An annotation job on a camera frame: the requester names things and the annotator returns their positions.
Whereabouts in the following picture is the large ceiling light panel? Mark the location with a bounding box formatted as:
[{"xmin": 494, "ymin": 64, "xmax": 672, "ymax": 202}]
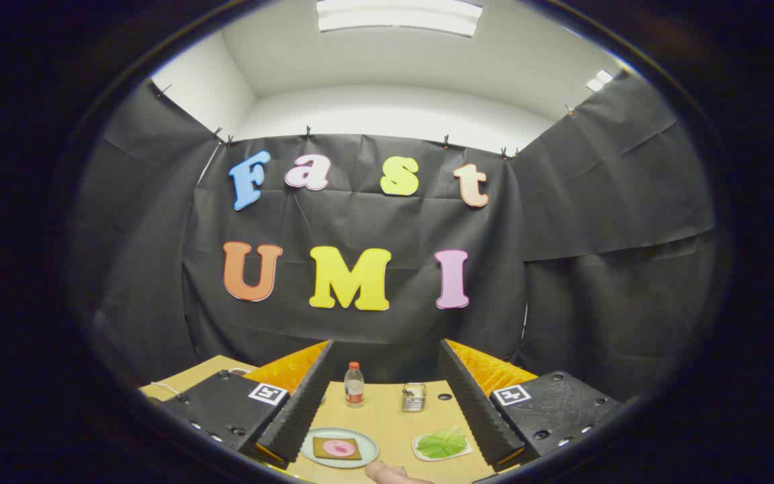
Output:
[{"xmin": 316, "ymin": 0, "xmax": 483, "ymax": 38}]

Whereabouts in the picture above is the green lettuce leaf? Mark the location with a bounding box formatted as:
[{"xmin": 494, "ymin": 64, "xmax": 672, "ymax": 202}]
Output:
[{"xmin": 417, "ymin": 428, "xmax": 468, "ymax": 460}]

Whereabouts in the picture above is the pale green round plate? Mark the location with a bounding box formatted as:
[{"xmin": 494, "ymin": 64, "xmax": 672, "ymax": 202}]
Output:
[{"xmin": 300, "ymin": 428, "xmax": 380, "ymax": 469}]

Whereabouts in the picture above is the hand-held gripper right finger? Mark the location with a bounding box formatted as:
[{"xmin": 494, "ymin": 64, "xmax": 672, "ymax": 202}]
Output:
[{"xmin": 437, "ymin": 338, "xmax": 626, "ymax": 475}]

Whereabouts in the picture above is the white square dish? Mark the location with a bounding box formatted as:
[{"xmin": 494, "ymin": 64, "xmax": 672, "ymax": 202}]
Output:
[{"xmin": 412, "ymin": 430, "xmax": 474, "ymax": 462}]

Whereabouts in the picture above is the clear red-capped water bottle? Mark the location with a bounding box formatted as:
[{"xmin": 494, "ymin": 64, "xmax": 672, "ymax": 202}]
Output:
[{"xmin": 344, "ymin": 362, "xmax": 366, "ymax": 409}]

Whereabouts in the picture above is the metal wire basket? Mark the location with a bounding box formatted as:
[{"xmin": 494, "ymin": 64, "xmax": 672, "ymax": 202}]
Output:
[{"xmin": 402, "ymin": 382, "xmax": 428, "ymax": 413}]

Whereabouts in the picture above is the brown bread slice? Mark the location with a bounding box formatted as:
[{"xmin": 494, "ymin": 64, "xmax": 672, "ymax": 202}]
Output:
[{"xmin": 312, "ymin": 436, "xmax": 363, "ymax": 462}]

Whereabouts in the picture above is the black backdrop cloth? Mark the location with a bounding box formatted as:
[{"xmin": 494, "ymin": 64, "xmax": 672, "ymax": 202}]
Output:
[{"xmin": 68, "ymin": 71, "xmax": 720, "ymax": 404}]

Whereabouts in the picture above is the row of black clips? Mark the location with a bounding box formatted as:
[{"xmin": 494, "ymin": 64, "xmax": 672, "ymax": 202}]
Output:
[{"xmin": 155, "ymin": 84, "xmax": 576, "ymax": 162}]

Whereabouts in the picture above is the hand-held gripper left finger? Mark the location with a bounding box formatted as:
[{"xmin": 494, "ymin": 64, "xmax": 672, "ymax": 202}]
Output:
[{"xmin": 147, "ymin": 339, "xmax": 335, "ymax": 471}]

